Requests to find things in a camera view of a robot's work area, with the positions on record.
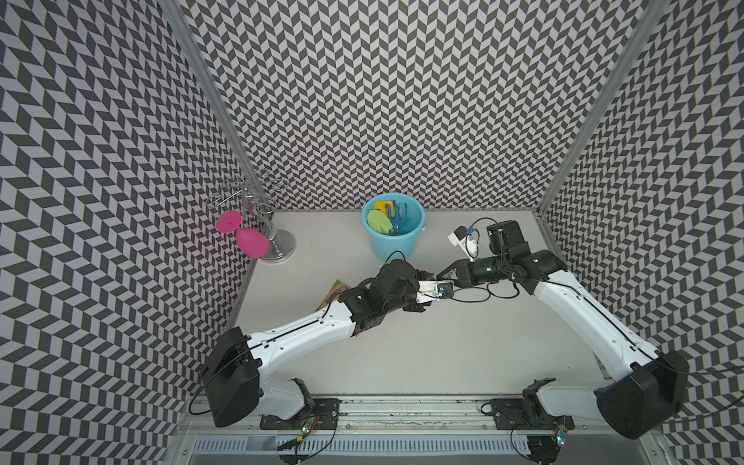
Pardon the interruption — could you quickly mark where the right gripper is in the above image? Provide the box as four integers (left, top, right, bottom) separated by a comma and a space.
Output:
435, 253, 509, 289

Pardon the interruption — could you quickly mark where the green trowel wooden handle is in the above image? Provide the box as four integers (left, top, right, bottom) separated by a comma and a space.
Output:
366, 209, 393, 236

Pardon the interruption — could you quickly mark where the teal rake yellow handle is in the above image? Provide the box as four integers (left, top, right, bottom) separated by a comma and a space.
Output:
389, 201, 408, 236

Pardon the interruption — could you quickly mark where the light blue hand rake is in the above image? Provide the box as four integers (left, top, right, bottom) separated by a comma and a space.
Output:
398, 201, 414, 234

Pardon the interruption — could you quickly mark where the yellow trowel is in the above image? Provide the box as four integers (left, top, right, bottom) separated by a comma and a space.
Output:
374, 201, 394, 217

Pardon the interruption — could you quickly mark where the purple rake pink handle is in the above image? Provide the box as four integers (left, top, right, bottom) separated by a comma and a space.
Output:
386, 201, 405, 236

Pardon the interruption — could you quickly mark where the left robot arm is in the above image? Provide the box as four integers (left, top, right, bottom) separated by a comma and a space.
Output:
199, 260, 434, 427

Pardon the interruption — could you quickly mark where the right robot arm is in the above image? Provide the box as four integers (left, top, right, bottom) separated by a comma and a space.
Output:
438, 221, 689, 440

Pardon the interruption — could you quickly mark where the Fox's candy bag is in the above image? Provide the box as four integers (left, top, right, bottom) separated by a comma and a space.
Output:
318, 280, 351, 310

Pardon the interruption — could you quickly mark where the light blue plastic bucket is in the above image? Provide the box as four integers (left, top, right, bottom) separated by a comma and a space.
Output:
362, 193, 426, 260

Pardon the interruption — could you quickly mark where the pink wine glass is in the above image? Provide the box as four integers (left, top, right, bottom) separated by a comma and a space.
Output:
216, 210, 269, 259

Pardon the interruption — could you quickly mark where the chrome glass rack stand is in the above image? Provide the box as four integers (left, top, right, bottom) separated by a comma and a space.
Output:
207, 176, 296, 265

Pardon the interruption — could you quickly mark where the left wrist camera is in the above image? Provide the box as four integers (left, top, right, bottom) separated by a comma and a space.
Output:
417, 280, 455, 303

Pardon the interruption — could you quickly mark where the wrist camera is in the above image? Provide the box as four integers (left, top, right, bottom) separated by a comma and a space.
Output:
448, 226, 480, 262
417, 280, 455, 303

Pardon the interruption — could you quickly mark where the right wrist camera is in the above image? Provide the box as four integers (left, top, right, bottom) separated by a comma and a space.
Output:
448, 226, 480, 262

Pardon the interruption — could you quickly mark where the aluminium front rail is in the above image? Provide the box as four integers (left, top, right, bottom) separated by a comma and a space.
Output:
162, 392, 681, 465

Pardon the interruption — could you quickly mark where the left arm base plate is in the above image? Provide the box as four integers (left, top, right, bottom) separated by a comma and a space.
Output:
260, 397, 341, 431

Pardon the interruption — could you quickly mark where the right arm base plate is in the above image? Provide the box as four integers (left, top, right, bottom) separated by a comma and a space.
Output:
487, 397, 575, 432

